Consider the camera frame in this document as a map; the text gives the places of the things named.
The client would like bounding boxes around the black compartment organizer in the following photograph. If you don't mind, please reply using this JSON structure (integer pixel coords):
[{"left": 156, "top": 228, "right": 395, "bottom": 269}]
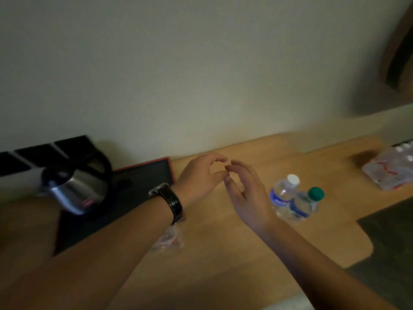
[{"left": 0, "top": 135, "right": 95, "bottom": 178}]

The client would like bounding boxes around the white cap water bottle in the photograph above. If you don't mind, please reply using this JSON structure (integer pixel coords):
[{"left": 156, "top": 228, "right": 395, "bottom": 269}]
[{"left": 269, "top": 174, "right": 301, "bottom": 220}]

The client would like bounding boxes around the black leather wristwatch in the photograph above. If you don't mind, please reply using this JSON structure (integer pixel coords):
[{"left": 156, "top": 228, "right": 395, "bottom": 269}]
[{"left": 148, "top": 183, "right": 185, "bottom": 226}]

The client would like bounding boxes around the green cap water bottle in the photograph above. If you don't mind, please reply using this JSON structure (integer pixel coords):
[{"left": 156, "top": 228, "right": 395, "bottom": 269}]
[{"left": 288, "top": 186, "right": 325, "bottom": 222}]

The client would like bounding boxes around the person's left hand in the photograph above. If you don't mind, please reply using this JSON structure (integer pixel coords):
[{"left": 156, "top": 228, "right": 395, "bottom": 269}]
[{"left": 171, "top": 152, "right": 230, "bottom": 209}]

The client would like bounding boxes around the black tray with red edge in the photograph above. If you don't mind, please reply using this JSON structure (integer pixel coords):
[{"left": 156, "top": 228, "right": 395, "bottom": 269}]
[{"left": 53, "top": 157, "right": 177, "bottom": 256}]

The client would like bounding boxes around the person's left forearm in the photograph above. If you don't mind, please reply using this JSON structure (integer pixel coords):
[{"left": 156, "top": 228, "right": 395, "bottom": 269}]
[{"left": 0, "top": 190, "right": 181, "bottom": 310}]

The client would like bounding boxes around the steel electric kettle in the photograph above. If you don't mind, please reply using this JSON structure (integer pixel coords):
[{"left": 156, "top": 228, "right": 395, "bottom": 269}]
[{"left": 38, "top": 148, "right": 114, "bottom": 217}]

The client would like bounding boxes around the clear plastic wrapped package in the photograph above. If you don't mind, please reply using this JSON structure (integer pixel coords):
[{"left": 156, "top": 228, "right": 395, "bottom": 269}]
[{"left": 361, "top": 143, "right": 413, "bottom": 191}]

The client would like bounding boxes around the person's right hand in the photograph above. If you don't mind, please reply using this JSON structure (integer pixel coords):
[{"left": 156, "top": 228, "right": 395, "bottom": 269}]
[{"left": 224, "top": 159, "right": 280, "bottom": 236}]

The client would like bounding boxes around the small clear plastic wrapper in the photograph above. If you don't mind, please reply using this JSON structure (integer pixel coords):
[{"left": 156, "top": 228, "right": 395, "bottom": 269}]
[{"left": 149, "top": 223, "right": 185, "bottom": 254}]

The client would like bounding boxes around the person's right forearm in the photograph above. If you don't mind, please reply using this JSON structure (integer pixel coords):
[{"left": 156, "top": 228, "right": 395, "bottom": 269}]
[{"left": 258, "top": 219, "right": 399, "bottom": 310}]

